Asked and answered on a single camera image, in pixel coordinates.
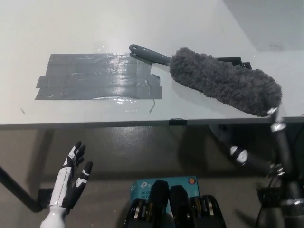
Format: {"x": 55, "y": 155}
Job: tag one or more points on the grey fluffy duster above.
{"x": 221, "y": 78}

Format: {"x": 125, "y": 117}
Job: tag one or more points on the grey duct tape patch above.
{"x": 95, "y": 76}

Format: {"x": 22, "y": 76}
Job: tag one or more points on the grey round table mount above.
{"x": 219, "y": 133}

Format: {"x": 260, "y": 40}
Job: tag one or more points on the black tape patch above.
{"x": 234, "y": 62}

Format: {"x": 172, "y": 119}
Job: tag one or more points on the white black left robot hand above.
{"x": 63, "y": 185}

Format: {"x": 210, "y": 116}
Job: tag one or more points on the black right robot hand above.
{"x": 256, "y": 162}

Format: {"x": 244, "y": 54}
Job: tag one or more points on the teal router box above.
{"x": 142, "y": 187}

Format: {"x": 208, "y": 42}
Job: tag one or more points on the black table leg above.
{"x": 19, "y": 187}

